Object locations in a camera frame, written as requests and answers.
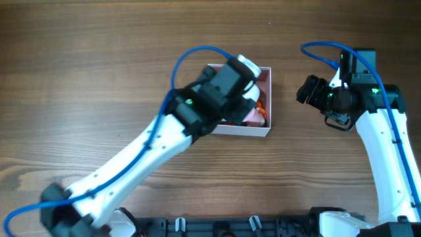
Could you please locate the pink rubber duck toy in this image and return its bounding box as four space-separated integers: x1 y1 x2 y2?
243 108 266 127

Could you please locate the white orange duck toy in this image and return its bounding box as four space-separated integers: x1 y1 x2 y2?
256 101 267 120

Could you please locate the red toy fire truck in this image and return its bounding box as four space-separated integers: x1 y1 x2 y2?
219 120 236 126

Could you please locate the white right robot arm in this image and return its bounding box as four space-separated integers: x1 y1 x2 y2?
297 74 420 236

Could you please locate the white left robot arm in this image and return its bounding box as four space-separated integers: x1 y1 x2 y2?
40 61 261 236

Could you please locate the white square container box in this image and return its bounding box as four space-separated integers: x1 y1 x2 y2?
212 66 272 137

